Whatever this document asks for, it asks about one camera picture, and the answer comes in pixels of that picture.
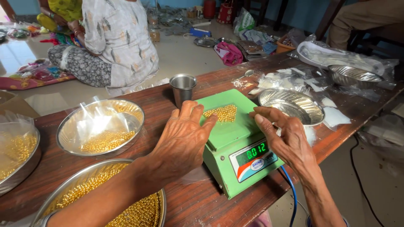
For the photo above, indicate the large steel plate of beads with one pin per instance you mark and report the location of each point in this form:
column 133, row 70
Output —
column 145, row 211

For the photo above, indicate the steel plate with plastic bags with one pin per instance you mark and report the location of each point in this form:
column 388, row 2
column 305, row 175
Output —
column 101, row 127

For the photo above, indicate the steel spoon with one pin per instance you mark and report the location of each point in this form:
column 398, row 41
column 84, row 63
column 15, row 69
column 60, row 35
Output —
column 247, row 74

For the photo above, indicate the white tray in plastic wrap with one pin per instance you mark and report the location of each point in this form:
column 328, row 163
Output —
column 334, row 56

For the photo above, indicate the red canister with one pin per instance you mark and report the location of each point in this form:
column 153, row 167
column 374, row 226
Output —
column 209, row 8

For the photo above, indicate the steel pan of gold beads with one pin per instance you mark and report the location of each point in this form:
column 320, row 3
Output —
column 17, row 156

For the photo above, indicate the clear plastic bag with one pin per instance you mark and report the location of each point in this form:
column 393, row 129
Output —
column 383, row 138

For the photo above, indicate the large fluted steel bowl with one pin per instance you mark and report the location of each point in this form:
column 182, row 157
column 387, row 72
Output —
column 355, row 77

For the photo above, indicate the colourful floor mat with items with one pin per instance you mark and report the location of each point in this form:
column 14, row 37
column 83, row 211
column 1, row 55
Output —
column 34, row 75

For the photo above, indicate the blue white box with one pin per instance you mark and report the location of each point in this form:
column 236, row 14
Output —
column 199, row 32

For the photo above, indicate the orange plastic basket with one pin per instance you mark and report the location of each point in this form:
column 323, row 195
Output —
column 284, row 46

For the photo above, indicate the white green plastic bag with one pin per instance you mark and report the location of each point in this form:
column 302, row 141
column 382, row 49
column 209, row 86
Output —
column 244, row 22

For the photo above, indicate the red patterned bag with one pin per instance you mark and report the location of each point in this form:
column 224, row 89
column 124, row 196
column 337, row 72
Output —
column 225, row 13

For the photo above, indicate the green digital weighing scale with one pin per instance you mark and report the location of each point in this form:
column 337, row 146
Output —
column 233, row 145

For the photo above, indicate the pink cloth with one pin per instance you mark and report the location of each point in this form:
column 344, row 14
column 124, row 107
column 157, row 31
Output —
column 229, row 53

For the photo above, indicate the person's right hand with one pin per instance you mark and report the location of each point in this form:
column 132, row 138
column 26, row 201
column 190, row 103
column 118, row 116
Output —
column 284, row 138

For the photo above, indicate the heap of gold beads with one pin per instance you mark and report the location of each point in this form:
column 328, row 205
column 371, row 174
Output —
column 223, row 113

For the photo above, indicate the person's left hand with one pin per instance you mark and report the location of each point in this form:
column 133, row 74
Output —
column 181, row 142

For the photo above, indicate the pile of small plastic pouches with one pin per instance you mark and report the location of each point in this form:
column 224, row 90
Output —
column 293, row 80

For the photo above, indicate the small steel tumbler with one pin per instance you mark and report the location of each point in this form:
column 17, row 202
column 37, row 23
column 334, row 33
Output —
column 183, row 90

